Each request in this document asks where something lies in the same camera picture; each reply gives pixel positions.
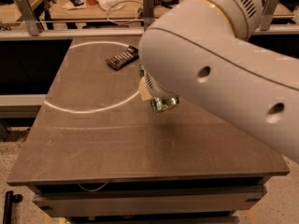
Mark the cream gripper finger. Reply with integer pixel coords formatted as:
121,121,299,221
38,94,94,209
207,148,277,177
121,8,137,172
138,77,152,102

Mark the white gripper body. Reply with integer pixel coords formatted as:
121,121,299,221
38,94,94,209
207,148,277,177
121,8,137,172
144,71,169,98

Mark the green soda can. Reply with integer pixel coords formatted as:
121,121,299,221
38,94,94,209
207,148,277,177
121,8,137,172
138,63,180,114

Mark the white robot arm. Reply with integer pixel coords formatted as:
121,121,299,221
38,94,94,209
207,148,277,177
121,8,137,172
139,0,299,162

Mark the black snack bar wrapper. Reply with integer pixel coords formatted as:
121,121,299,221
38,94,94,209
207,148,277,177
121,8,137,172
106,46,139,71

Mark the black power adapter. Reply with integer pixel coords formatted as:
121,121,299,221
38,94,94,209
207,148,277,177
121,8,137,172
161,0,179,8

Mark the white crumpled cloth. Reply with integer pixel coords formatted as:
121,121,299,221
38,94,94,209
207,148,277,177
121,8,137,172
96,0,124,10

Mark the white cable loop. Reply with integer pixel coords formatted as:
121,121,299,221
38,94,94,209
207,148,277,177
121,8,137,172
106,0,145,26

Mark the middle metal bracket post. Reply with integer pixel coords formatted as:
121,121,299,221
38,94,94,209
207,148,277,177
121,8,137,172
143,0,154,30

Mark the metal bracket post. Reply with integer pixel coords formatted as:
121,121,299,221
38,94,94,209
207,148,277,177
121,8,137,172
14,0,41,36
260,0,279,31
143,0,154,30

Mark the white cable under table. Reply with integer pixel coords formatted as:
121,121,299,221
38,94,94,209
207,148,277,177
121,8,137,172
77,182,110,193

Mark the left metal bracket post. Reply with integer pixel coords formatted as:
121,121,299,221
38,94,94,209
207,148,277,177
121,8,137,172
14,0,41,36

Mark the right metal bracket post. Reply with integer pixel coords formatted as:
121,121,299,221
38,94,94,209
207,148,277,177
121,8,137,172
260,0,279,31

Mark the black clamp handle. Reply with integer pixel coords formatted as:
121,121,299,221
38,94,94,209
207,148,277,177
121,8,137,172
2,190,22,224

